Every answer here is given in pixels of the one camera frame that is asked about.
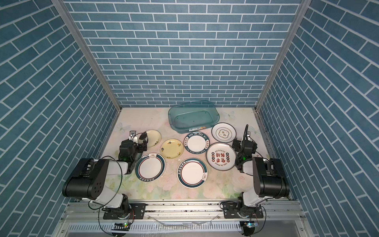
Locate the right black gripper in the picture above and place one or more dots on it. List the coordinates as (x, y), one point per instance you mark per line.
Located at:
(244, 140)

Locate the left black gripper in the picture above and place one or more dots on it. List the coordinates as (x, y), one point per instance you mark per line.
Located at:
(140, 140)

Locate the white plate red characters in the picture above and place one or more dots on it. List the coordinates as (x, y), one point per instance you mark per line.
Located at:
(221, 156)

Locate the green rim Hao Shi plate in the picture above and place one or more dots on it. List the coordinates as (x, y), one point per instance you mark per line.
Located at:
(196, 143)

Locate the teal translucent plastic bin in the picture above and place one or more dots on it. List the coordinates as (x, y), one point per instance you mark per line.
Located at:
(193, 116)

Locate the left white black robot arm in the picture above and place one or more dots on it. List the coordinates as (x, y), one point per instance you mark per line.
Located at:
(87, 181)

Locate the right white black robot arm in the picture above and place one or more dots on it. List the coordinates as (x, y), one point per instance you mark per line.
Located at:
(269, 179)

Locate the cream plate with black patch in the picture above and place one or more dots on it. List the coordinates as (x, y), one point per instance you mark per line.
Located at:
(153, 138)

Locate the white plate black flower outline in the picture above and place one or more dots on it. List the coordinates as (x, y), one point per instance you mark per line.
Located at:
(223, 132)

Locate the yellow plate with small prints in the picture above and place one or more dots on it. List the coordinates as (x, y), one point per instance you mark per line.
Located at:
(171, 149)

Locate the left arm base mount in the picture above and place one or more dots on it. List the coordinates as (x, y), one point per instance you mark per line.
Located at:
(130, 211)

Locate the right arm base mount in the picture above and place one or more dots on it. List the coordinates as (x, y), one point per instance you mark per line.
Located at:
(234, 210)

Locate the aluminium front rail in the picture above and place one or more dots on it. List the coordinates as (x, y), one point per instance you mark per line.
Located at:
(281, 218)

